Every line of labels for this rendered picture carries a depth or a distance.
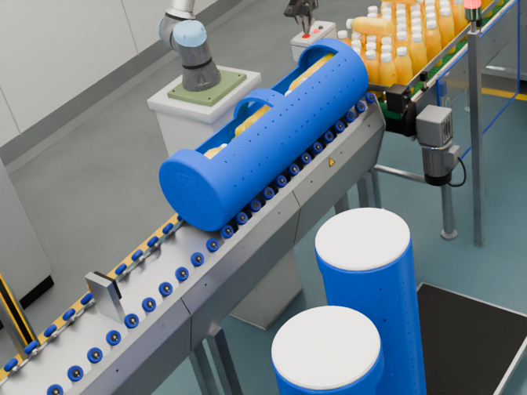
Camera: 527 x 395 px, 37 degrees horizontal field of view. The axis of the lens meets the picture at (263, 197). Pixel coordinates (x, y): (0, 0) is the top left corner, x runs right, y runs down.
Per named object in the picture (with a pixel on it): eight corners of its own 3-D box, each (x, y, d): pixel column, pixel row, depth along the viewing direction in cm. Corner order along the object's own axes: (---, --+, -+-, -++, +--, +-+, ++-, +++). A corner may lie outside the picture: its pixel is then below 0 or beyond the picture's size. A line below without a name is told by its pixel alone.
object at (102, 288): (99, 313, 241) (84, 276, 232) (109, 305, 243) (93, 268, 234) (121, 324, 235) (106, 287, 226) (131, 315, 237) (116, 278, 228)
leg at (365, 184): (369, 286, 361) (354, 176, 325) (376, 278, 364) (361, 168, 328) (380, 290, 358) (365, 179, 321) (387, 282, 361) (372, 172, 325)
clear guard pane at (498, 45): (443, 177, 341) (437, 80, 312) (517, 91, 385) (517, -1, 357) (444, 178, 340) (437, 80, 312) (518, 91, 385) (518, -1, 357)
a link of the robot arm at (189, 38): (189, 69, 287) (179, 35, 279) (173, 59, 297) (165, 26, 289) (217, 57, 291) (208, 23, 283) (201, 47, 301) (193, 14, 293)
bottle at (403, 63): (394, 96, 317) (390, 56, 306) (399, 88, 322) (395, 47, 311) (412, 97, 314) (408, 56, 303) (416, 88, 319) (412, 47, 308)
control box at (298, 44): (293, 61, 336) (289, 39, 330) (319, 41, 348) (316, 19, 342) (312, 64, 331) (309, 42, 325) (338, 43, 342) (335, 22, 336)
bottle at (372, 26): (387, 18, 313) (347, 14, 323) (384, 36, 314) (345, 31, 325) (395, 19, 318) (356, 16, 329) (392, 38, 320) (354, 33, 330)
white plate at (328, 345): (318, 407, 183) (319, 410, 184) (402, 342, 194) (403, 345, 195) (250, 346, 203) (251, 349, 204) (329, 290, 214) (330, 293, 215)
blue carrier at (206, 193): (169, 219, 269) (147, 150, 252) (312, 96, 319) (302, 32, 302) (232, 242, 253) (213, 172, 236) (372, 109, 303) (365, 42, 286)
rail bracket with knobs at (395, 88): (383, 113, 308) (380, 90, 302) (392, 104, 313) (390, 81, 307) (405, 117, 303) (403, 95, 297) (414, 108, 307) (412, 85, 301)
